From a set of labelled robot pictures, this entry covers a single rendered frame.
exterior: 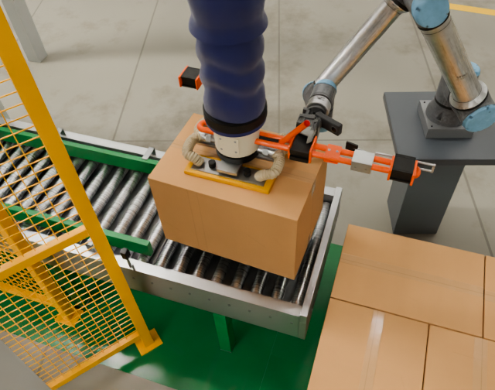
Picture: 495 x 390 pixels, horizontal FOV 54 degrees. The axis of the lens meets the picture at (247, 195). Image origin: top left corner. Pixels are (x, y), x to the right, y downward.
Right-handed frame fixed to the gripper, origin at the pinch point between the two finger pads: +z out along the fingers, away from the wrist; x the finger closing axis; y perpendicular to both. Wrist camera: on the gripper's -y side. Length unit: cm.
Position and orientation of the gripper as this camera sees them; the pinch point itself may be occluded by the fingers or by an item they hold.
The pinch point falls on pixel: (309, 148)
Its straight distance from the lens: 174.4
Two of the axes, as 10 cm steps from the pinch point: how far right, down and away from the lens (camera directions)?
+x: -0.5, -6.5, -7.6
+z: -3.2, 7.3, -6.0
